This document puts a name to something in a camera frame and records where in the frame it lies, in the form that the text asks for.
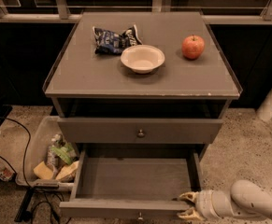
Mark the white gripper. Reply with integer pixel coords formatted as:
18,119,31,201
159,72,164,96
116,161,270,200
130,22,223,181
177,190,220,221

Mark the grey drawer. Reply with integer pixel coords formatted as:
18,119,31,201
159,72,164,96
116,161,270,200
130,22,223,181
60,147,202,220
58,118,222,144

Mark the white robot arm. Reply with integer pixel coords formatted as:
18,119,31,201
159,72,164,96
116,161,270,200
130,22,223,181
177,180,272,221

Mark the grey top drawer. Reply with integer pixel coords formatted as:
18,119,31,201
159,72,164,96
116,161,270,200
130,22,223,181
58,118,222,144

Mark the grey drawer cabinet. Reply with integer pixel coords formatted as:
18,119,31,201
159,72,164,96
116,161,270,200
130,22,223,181
42,10,243,161

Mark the yellow sponge right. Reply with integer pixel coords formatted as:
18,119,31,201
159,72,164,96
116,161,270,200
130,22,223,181
56,161,79,182

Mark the yellow sponge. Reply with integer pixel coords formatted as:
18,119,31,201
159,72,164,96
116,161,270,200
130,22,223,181
34,161,53,180
56,161,79,182

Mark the green snack packet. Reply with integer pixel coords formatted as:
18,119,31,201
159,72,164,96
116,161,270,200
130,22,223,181
51,143,77,165

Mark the clear plastic bin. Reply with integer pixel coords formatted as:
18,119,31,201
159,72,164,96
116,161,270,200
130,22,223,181
16,116,74,191

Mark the yellow sponge left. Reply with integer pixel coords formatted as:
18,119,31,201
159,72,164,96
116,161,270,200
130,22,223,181
34,161,53,180

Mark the white bowl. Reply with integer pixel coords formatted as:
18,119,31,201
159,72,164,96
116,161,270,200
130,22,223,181
121,45,165,74

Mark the red apple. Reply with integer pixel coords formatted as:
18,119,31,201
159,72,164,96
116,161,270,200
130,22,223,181
181,35,205,60

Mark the blue chip bag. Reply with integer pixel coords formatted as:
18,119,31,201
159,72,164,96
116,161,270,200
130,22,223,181
93,25,142,55

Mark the metal window railing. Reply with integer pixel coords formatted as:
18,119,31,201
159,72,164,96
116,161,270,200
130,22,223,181
0,0,272,26

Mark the black cable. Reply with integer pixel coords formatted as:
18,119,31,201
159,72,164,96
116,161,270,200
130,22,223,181
0,112,75,224

